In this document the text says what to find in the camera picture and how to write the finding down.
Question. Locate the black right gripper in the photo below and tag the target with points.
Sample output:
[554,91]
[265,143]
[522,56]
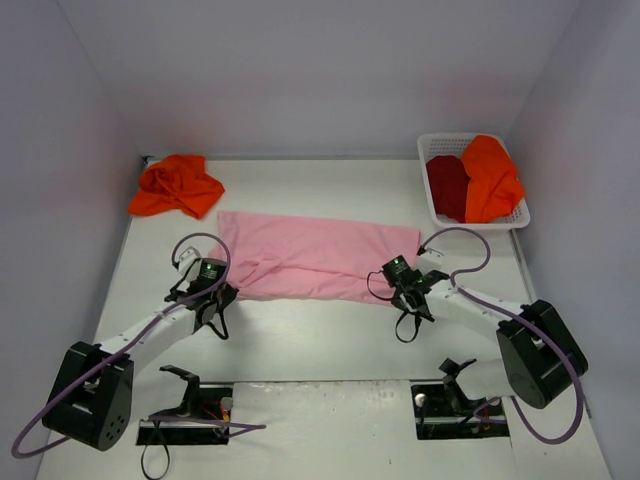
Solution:
[413,301]

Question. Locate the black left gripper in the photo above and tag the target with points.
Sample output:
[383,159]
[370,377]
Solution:
[211,306]

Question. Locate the pink t shirt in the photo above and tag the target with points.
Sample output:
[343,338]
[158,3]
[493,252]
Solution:
[306,258]

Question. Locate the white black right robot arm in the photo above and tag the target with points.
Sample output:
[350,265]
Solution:
[527,368]

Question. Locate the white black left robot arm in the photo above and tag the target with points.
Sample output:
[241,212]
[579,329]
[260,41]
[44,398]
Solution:
[91,399]

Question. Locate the dark red t shirt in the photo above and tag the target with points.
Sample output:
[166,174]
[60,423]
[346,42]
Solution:
[449,186]

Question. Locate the orange t shirt in basket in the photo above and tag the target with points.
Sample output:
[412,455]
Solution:
[494,189]

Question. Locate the orange t shirt on table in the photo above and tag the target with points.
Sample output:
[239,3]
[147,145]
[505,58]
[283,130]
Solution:
[178,182]

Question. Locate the white plastic basket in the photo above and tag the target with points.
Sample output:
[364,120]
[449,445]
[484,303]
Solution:
[431,145]

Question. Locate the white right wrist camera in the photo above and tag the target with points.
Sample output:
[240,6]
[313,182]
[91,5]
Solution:
[429,260]

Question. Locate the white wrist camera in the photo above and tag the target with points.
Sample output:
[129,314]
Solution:
[429,260]
[186,259]

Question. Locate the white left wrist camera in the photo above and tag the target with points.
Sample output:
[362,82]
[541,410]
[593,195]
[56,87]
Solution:
[186,259]

